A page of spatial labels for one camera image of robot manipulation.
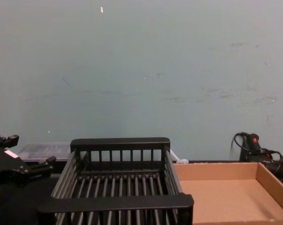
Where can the small white plastic piece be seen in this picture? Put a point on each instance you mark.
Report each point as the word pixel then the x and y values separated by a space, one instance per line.
pixel 182 161

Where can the black rack with steel bars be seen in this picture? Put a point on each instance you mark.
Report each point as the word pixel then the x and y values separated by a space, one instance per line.
pixel 117 204

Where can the shallow brown cardboard tray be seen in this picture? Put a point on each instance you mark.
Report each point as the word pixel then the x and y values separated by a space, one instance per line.
pixel 225 194

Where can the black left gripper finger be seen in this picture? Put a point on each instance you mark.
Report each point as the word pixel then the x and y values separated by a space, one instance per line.
pixel 41 167
pixel 8 140

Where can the black table cloth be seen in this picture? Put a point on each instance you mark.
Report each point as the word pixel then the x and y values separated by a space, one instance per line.
pixel 46 189

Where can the clear plastic case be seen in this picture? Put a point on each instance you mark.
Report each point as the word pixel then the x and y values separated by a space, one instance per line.
pixel 45 151

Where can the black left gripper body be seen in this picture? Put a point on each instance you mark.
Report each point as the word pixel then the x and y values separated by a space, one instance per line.
pixel 7 166

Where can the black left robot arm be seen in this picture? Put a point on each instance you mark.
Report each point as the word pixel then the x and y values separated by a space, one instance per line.
pixel 12 206

